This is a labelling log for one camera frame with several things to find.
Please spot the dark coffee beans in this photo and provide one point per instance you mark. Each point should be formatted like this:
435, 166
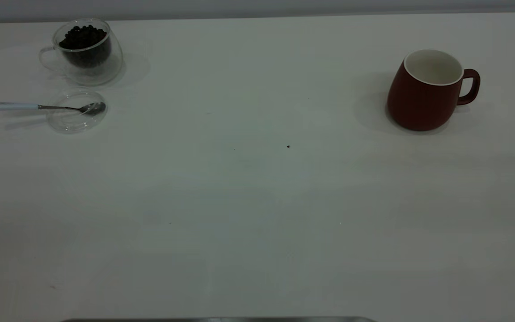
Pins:
83, 40

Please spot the clear glass saucer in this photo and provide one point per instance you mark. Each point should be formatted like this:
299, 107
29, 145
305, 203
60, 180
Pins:
74, 126

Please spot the red ceramic mug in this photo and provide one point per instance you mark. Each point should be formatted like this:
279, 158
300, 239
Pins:
418, 103

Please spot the clear glass cup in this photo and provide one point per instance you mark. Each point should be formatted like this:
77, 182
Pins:
107, 71

